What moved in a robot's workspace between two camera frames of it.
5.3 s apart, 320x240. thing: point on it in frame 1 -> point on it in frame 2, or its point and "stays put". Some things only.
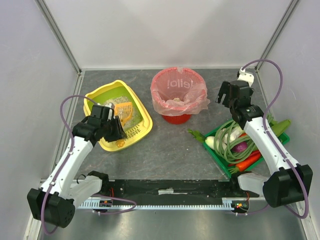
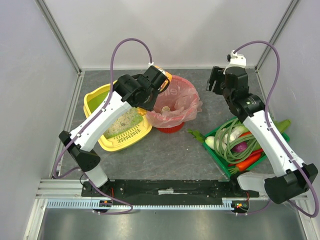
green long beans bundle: [231, 142] stays put
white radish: [209, 140] stays put
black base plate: [141, 190] stays put
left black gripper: [113, 128] -> [158, 77]
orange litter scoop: [123, 110] -> [143, 111]
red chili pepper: [257, 152] stays put
